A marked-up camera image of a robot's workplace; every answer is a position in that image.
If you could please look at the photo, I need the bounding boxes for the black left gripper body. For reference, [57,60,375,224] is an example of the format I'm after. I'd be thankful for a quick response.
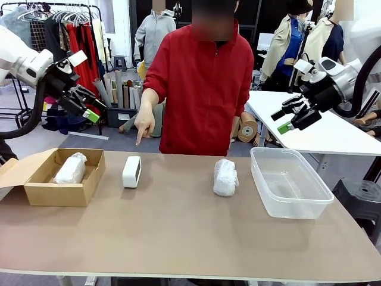
[43,63,87,116]

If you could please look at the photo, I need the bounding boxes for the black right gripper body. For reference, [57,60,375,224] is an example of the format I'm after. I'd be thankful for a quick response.
[299,78,343,114]

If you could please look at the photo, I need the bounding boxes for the bubble clock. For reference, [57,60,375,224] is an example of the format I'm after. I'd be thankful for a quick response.
[52,152,89,185]
[212,158,240,197]

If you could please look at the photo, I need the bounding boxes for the white unwrapped clock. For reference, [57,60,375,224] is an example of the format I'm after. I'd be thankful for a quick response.
[121,156,142,189]

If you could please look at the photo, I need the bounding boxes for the person's left forearm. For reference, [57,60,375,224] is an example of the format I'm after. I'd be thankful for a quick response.
[229,115,241,143]

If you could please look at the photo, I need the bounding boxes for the person's right forearm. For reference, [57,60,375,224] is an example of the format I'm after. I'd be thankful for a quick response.
[139,88,158,113]

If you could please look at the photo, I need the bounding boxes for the person's right hand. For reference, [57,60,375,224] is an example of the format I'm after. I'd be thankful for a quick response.
[133,108,157,147]

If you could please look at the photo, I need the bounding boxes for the grey leaning paper roll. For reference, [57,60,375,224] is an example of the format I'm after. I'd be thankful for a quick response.
[91,77,113,108]

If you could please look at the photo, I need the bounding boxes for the white metal bar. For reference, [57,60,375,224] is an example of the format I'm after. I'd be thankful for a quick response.
[67,130,110,141]

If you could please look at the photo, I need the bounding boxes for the beige paper roll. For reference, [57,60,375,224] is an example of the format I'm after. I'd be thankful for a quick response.
[103,73,115,105]

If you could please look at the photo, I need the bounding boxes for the red dress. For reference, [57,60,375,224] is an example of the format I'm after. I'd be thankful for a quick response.
[65,23,102,90]

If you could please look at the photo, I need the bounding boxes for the black storage bin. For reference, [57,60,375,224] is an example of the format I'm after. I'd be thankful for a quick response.
[106,106,139,128]

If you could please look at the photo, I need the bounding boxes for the grey upright paper roll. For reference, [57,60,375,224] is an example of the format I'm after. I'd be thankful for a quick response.
[115,70,124,109]

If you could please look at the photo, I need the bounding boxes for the dark clothes pile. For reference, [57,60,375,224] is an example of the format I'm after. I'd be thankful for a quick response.
[41,102,90,135]

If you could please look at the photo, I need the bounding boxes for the white side table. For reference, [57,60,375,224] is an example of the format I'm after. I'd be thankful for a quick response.
[246,90,381,173]

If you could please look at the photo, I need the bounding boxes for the child mannequin in grey clothes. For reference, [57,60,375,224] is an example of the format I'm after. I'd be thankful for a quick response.
[118,102,166,138]

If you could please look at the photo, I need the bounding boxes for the grey step stool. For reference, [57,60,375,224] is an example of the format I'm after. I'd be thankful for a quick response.
[113,55,128,72]

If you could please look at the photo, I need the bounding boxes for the skin-coloured mannequin parts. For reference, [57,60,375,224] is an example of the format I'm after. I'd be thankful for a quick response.
[353,101,381,138]

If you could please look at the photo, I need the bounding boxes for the white slatted panel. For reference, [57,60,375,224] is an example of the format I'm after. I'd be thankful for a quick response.
[355,89,381,120]

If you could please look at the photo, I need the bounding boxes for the brown cardboard spool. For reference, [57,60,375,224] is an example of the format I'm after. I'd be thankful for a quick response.
[238,111,260,144]

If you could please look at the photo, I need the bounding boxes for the black garment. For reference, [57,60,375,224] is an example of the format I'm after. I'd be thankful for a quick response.
[44,18,71,60]

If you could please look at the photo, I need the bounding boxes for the black stand pole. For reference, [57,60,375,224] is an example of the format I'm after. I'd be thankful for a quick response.
[288,21,316,94]

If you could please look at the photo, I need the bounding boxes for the mannequin in beige vest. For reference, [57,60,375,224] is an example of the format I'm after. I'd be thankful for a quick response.
[300,0,348,81]

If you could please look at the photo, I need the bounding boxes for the checkered garment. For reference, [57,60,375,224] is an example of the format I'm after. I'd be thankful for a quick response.
[29,19,47,53]

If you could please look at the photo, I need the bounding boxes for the cream garment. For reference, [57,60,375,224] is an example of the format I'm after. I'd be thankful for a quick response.
[91,19,111,71]

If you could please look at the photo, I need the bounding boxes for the mannequin in beige coat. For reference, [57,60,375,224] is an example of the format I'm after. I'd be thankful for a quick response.
[259,0,313,92]

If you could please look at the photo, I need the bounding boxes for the clear plastic container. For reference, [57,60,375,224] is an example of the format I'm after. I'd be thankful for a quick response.
[249,147,335,220]

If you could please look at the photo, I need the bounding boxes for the grey garment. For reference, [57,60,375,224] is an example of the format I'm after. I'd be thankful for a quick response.
[0,6,32,47]

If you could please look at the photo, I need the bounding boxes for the black clothes rack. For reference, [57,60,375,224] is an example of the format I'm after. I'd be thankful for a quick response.
[0,1,105,136]

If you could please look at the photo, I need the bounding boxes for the open brown cardboard box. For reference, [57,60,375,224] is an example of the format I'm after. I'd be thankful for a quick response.
[0,147,107,208]

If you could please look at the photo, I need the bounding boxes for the person in red jacket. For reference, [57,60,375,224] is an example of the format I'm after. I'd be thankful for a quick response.
[142,0,255,156]

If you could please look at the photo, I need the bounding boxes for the black metal stand leg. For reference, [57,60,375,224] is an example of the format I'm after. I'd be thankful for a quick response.
[363,156,381,182]

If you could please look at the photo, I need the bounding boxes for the black cloth object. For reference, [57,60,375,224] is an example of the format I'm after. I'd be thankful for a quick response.
[0,139,19,165]

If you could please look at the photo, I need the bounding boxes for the mannequin in grey hoodie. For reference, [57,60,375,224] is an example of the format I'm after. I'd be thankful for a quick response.
[133,0,177,63]

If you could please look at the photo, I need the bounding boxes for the black hat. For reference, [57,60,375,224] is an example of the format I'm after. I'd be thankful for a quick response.
[287,0,314,15]

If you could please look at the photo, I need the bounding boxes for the black plastic stool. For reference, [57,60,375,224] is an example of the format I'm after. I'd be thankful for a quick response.
[332,178,381,239]

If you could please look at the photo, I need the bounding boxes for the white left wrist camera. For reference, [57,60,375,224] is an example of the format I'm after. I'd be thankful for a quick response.
[55,49,89,74]

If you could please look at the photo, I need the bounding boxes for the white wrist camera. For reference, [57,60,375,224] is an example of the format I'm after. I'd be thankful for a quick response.
[55,49,89,74]
[293,58,327,83]

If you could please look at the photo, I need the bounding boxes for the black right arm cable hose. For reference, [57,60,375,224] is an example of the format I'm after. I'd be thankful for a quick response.
[332,44,381,119]

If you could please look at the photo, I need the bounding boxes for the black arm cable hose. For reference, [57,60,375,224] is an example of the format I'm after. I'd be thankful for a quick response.
[0,80,45,140]
[332,44,381,119]

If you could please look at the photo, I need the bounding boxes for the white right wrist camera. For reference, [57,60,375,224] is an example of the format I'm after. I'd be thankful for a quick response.
[293,58,327,83]

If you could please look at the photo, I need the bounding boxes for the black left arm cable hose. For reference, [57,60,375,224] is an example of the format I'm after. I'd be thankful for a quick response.
[0,80,45,140]

